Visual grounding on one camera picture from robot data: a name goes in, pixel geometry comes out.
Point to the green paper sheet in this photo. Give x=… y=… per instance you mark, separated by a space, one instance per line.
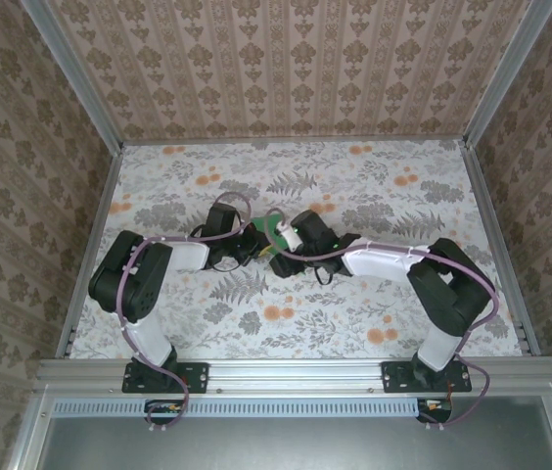
x=260 y=226

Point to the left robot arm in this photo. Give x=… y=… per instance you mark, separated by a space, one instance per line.
x=151 y=343

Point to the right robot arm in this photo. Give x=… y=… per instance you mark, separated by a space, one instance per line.
x=379 y=259

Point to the floral patterned table cover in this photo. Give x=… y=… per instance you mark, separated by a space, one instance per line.
x=305 y=323

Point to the black connector board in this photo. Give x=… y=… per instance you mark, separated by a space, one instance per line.
x=435 y=408
x=166 y=408

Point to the grey metal panel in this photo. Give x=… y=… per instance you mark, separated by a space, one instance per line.
x=295 y=445

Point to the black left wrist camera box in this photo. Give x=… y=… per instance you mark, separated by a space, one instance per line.
x=223 y=220

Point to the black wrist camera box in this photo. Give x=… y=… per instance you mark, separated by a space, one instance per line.
x=316 y=227
x=223 y=220

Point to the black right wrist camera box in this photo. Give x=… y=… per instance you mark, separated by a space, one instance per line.
x=316 y=227

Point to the aluminium frame beam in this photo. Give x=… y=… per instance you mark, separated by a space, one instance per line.
x=295 y=374

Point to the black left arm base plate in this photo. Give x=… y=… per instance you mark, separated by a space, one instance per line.
x=195 y=377

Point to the aluminium table side rail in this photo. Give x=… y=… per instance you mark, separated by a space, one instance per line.
x=90 y=220
x=501 y=220

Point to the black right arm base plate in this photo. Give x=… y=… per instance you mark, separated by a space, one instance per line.
x=396 y=377

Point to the aluminium corner post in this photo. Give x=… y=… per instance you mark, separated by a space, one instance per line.
x=501 y=73
x=75 y=73

